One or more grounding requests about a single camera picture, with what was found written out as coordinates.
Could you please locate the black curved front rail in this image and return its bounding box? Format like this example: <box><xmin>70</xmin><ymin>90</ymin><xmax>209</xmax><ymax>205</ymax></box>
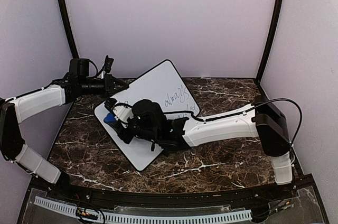
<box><xmin>25</xmin><ymin>174</ymin><xmax>314</xmax><ymax>209</ymax></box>

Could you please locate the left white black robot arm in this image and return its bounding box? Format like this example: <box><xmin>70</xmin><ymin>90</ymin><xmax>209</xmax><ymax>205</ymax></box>
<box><xmin>1</xmin><ymin>57</ymin><xmax>129</xmax><ymax>201</ymax></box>

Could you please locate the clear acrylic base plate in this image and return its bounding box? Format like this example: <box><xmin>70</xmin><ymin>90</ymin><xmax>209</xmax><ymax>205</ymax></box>
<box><xmin>20</xmin><ymin>188</ymin><xmax>325</xmax><ymax>223</ymax></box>

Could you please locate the left black frame post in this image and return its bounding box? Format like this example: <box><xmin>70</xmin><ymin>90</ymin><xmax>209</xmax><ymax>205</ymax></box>
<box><xmin>58</xmin><ymin>0</ymin><xmax>79</xmax><ymax>59</ymax></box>

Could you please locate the blue whiteboard eraser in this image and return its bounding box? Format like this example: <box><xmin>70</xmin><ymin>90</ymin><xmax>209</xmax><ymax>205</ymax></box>
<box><xmin>104</xmin><ymin>113</ymin><xmax>116</xmax><ymax>124</ymax></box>

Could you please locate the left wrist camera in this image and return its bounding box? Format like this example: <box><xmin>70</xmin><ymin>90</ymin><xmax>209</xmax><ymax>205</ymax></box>
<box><xmin>97</xmin><ymin>55</ymin><xmax>114</xmax><ymax>79</ymax></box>

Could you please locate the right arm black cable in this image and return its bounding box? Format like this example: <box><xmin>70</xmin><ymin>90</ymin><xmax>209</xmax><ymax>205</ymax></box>
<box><xmin>113</xmin><ymin>98</ymin><xmax>303</xmax><ymax>148</ymax></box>

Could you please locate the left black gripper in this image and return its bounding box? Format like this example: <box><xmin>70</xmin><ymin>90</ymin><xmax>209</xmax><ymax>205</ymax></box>
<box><xmin>79</xmin><ymin>73</ymin><xmax>129</xmax><ymax>98</ymax></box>

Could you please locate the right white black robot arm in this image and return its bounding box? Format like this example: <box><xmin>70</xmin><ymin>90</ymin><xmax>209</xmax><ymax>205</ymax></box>
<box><xmin>109</xmin><ymin>96</ymin><xmax>293</xmax><ymax>200</ymax></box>

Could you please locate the black frame post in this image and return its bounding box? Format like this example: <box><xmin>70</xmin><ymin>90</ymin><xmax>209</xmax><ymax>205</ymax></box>
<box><xmin>58</xmin><ymin>0</ymin><xmax>79</xmax><ymax>59</ymax></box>
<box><xmin>255</xmin><ymin>0</ymin><xmax>283</xmax><ymax>87</ymax></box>

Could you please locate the right black frame post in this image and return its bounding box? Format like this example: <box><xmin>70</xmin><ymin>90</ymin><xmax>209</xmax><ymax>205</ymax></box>
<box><xmin>255</xmin><ymin>0</ymin><xmax>283</xmax><ymax>87</ymax></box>

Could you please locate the white slotted cable duct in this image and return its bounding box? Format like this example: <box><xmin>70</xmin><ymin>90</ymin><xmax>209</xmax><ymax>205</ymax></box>
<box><xmin>33</xmin><ymin>196</ymin><xmax>252</xmax><ymax>223</ymax></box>

